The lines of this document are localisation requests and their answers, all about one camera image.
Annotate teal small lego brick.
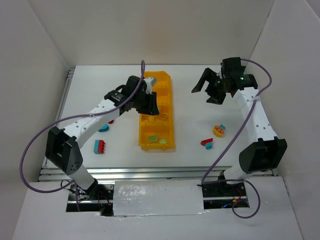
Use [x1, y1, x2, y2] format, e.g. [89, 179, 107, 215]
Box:
[204, 142, 213, 150]

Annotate white foil covered panel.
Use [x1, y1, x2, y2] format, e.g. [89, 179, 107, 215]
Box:
[113, 180, 205, 217]

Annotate red studded lego brick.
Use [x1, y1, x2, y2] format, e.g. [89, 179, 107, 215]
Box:
[97, 140, 106, 154]

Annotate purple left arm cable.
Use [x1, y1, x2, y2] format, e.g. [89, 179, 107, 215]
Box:
[19, 59, 146, 212]

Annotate red curved lego brick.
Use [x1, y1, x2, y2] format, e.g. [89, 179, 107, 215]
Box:
[200, 138, 213, 146]

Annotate teal rectangular lego brick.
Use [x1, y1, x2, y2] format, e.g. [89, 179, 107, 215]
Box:
[93, 139, 100, 155]

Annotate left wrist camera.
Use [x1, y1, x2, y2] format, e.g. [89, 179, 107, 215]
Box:
[144, 77, 157, 94]

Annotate yellow divided plastic bin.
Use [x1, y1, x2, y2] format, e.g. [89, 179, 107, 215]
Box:
[137, 70, 177, 152]

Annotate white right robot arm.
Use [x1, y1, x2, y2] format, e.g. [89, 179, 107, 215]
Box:
[192, 57, 288, 185]

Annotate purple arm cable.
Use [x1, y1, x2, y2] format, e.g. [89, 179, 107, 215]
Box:
[19, 59, 146, 212]
[201, 58, 273, 220]

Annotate lime green lego in bin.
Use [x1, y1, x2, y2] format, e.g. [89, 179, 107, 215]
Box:
[148, 135, 159, 143]

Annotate yellow round orange-print lego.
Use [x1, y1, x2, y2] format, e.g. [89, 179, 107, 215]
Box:
[212, 125, 225, 138]

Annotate pale green lego brick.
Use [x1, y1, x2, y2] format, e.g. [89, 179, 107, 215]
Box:
[158, 138, 168, 145]

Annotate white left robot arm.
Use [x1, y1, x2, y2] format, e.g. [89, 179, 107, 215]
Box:
[45, 75, 160, 200]

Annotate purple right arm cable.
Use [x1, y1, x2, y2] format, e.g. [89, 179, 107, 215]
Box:
[201, 58, 273, 220]

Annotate teal rounded lego brick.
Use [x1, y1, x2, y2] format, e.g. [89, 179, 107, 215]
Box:
[98, 124, 109, 133]

